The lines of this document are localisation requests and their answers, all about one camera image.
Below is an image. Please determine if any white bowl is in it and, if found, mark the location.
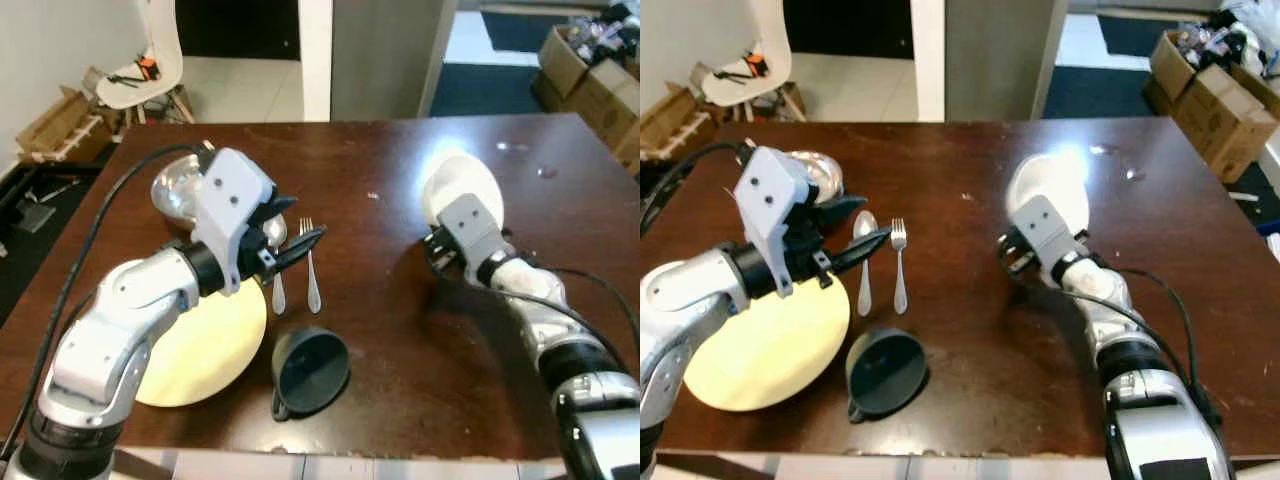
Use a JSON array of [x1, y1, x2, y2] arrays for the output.
[[419, 151, 507, 233], [1004, 149, 1092, 243]]

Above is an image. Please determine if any silver metal spoon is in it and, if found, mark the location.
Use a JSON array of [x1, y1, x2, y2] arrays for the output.
[[264, 214, 292, 317], [852, 209, 880, 319]]

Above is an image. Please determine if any silver metal fork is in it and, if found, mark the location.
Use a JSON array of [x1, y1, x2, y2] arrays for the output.
[[889, 217, 912, 317], [298, 217, 324, 315]]

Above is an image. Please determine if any shiny metal bowl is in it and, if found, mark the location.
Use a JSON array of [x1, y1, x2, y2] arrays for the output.
[[150, 154, 215, 229], [786, 149, 847, 207]]

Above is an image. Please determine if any pale yellow plate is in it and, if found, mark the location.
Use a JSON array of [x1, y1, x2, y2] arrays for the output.
[[683, 270, 852, 414], [134, 274, 270, 409]]

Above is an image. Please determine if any dark teal cup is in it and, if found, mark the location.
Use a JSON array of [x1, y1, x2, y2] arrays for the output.
[[844, 326, 930, 424], [269, 325, 352, 423]]

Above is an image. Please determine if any white plastic chair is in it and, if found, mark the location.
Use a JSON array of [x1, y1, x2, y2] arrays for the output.
[[94, 0, 193, 127], [698, 0, 801, 123]]

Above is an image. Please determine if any flat open cardboard box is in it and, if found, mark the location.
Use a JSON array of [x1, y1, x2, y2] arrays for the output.
[[14, 66, 123, 167], [640, 62, 725, 163]]

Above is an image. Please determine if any open cardboard box with clutter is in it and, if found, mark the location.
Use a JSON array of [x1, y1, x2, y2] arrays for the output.
[[1144, 3, 1280, 113], [530, 3, 641, 113]]

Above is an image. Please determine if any closed printed cardboard box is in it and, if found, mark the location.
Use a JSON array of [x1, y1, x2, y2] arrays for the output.
[[1170, 64, 1280, 186], [566, 58, 641, 173]]

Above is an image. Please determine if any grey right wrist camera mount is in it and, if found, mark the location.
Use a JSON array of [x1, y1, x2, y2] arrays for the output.
[[436, 192, 507, 273], [1014, 194, 1088, 287]]

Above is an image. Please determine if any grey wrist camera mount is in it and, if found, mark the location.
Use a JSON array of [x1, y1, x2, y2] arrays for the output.
[[189, 147, 277, 297], [1014, 194, 1088, 287], [436, 192, 507, 273], [732, 145, 827, 300]]

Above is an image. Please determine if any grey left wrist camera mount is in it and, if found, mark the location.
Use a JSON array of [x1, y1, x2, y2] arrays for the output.
[[189, 147, 277, 297], [732, 145, 827, 300]]

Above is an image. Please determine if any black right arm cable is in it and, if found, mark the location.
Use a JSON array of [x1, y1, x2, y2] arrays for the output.
[[440, 262, 641, 353], [1005, 262, 1219, 426]]

